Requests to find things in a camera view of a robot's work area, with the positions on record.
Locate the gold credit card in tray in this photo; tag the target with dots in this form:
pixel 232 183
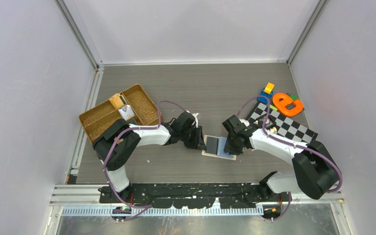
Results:
pixel 118 101

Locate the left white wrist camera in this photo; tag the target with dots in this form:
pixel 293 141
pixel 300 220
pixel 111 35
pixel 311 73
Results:
pixel 196 118

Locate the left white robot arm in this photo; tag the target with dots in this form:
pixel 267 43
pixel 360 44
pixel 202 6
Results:
pixel 115 145

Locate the yellow toy block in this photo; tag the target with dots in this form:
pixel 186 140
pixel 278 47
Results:
pixel 269 88

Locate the blue toy block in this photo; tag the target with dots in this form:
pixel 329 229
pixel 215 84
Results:
pixel 264 97

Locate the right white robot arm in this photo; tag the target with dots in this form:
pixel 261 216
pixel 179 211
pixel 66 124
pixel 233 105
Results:
pixel 314 171

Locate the orange plastic letter toy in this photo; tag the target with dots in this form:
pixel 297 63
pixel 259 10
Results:
pixel 286 105

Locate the beige card holder wallet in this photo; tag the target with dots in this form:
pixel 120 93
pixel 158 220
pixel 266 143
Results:
pixel 220 154

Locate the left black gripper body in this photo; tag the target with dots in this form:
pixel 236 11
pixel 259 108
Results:
pixel 188 137

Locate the lime green stick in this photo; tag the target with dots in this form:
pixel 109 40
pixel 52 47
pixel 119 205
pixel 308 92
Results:
pixel 273 107

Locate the woven wicker tray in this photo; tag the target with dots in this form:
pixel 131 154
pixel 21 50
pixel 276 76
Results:
pixel 97 120

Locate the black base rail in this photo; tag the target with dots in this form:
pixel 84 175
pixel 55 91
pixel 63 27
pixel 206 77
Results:
pixel 193 195

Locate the black white checkerboard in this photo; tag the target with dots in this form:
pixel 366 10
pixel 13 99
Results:
pixel 286 127

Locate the white credit card in tray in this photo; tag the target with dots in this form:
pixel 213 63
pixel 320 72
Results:
pixel 126 112

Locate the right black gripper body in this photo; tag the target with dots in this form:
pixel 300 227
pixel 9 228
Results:
pixel 232 146

